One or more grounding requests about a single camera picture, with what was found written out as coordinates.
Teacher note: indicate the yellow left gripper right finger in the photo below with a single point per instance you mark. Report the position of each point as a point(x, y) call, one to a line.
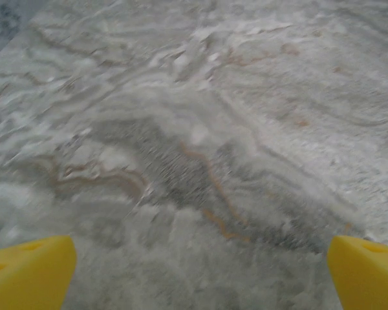
point(368, 277)

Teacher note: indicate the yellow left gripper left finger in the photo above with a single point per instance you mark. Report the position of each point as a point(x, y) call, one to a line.
point(29, 274)

